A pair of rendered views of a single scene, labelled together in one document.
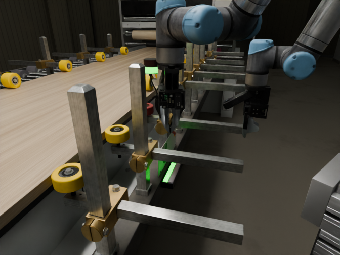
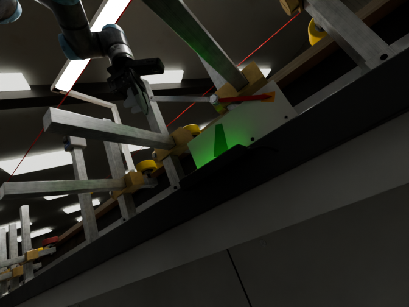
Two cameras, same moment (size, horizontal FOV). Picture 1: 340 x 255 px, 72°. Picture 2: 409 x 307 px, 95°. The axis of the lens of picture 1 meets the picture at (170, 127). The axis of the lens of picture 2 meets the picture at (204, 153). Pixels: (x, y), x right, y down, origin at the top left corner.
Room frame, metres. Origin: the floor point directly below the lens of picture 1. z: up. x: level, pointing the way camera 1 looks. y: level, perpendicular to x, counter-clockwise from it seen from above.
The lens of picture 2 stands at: (0.85, -0.41, 0.59)
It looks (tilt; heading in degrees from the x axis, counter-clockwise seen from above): 20 degrees up; 101
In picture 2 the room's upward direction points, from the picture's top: 24 degrees counter-clockwise
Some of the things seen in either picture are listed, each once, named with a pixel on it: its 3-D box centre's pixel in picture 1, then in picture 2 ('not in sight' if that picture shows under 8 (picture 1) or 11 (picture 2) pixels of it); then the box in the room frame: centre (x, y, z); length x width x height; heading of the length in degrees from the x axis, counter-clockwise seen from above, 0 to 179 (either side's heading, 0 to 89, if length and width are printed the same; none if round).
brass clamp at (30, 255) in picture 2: not in sight; (28, 257); (-0.53, 0.42, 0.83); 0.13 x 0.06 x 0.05; 164
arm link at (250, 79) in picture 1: (256, 79); not in sight; (0.84, -0.31, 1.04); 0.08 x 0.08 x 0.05
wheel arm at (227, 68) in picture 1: (206, 66); not in sight; (1.63, -0.25, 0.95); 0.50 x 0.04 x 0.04; 74
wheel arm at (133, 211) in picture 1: (146, 215); (102, 186); (0.42, 0.05, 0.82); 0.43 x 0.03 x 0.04; 74
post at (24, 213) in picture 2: not in sight; (26, 243); (-0.56, 0.42, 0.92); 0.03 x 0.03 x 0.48; 74
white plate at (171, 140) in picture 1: (168, 149); (233, 132); (0.85, 0.01, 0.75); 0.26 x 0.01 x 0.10; 164
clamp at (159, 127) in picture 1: (165, 122); (238, 91); (0.91, 0.02, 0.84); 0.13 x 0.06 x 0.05; 164
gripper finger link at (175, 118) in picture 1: (175, 120); (132, 102); (0.65, -0.02, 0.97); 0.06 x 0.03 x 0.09; 4
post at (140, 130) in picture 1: (140, 141); (160, 134); (0.65, 0.09, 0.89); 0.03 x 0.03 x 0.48; 74
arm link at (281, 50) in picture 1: (292, 58); not in sight; (0.79, -0.40, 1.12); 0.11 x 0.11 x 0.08; 72
